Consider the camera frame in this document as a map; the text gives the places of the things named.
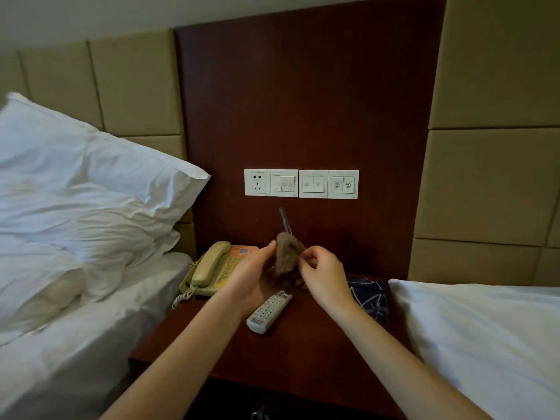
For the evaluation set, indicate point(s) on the person's right hand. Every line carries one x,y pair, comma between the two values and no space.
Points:
326,275

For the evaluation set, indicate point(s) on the person's left hand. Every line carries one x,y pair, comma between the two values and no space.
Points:
247,279

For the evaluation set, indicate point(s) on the white remote control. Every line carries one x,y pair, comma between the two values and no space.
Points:
269,312

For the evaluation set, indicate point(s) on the brown cleaning cloth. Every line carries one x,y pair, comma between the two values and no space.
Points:
288,258

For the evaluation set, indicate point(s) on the dark blue scribbled pouch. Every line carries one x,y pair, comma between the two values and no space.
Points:
372,297

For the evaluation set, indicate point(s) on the black pen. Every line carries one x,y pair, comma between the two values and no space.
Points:
284,220

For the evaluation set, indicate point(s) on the person's right forearm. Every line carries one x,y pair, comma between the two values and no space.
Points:
411,367

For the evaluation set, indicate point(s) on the person's left forearm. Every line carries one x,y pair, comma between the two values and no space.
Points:
166,371

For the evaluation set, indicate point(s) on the dark wooden nightstand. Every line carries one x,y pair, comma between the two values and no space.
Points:
306,345

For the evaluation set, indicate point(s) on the white bed cover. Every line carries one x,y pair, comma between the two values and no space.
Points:
485,336

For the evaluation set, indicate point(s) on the white bed sheet mattress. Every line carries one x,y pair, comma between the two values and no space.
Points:
78,345

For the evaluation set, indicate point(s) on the crumpled white pillow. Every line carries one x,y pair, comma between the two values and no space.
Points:
65,258

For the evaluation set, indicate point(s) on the smooth white pillow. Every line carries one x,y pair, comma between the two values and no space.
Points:
87,157

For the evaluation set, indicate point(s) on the beige padded headboard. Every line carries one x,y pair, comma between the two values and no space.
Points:
490,148

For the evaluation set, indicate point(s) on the white four-button switch panel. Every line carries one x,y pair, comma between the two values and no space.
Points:
328,184

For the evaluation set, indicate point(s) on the white socket and switch panel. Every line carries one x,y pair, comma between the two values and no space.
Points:
258,182

